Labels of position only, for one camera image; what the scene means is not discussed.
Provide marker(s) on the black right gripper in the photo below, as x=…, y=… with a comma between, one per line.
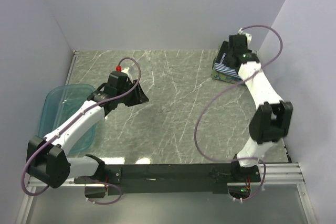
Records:
x=223, y=49

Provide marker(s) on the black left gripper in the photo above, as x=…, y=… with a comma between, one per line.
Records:
x=139, y=97

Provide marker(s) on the blue white striped tank top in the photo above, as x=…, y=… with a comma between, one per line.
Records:
x=222, y=68

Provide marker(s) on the olive green tank top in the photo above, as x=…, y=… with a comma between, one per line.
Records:
x=219, y=76

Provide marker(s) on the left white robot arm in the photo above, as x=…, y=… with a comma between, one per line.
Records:
x=47, y=157

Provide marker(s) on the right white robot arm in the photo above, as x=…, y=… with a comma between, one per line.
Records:
x=271, y=120

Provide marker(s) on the translucent teal laundry basket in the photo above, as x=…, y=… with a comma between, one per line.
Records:
x=60, y=104

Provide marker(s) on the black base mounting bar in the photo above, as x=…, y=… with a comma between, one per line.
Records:
x=167, y=178

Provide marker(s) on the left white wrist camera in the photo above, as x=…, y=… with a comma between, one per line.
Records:
x=127, y=70

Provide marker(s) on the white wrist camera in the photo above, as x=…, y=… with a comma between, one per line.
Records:
x=127, y=70
x=241, y=31

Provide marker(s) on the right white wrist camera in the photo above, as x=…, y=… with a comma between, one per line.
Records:
x=241, y=31

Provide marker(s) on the aluminium frame rail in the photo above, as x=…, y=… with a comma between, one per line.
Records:
x=276, y=174

